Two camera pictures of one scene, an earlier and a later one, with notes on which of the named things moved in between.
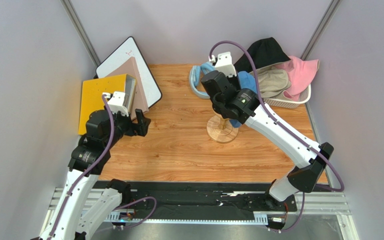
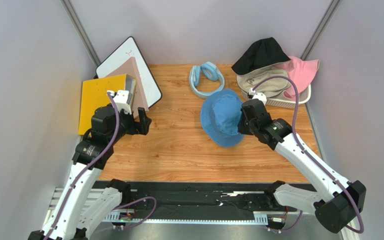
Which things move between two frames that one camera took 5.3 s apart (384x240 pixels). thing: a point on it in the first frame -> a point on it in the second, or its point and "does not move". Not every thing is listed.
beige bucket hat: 272,81 does not move
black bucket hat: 263,52 does not move
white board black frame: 130,48 does not move
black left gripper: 143,121 does not move
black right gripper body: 219,101 -> 246,120
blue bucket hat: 247,81 -> 220,116
